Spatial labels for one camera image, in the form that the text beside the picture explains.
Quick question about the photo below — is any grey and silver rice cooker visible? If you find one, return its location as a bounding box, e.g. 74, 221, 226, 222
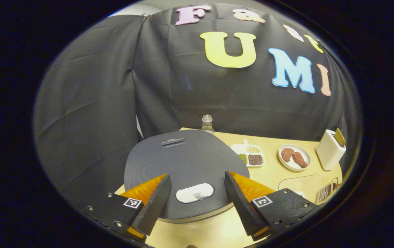
124, 129, 251, 224

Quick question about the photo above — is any white round plate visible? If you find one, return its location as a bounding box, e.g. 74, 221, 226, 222
278, 144, 312, 172

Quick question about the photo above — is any metal wire chopstick holder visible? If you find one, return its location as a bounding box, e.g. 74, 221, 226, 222
316, 177, 340, 204

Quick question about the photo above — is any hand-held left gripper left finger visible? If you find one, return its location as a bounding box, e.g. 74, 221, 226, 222
83, 173, 172, 241

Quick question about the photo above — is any small clear glass bottle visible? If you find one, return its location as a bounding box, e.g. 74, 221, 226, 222
201, 115, 215, 135

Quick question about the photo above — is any clear plastic rice container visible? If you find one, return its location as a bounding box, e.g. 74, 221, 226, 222
279, 174, 325, 204

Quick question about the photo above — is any brown bread slice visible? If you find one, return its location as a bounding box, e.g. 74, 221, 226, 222
333, 128, 346, 147

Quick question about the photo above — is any reddish meat piece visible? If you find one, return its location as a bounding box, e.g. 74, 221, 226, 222
281, 148, 295, 162
293, 152, 308, 168

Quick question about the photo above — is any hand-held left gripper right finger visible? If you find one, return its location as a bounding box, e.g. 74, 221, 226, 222
224, 171, 318, 241

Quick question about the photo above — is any black backdrop cloth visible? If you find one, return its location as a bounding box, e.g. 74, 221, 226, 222
33, 3, 361, 207

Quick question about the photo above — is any white divided dish of beans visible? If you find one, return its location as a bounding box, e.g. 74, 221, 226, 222
231, 139, 265, 167

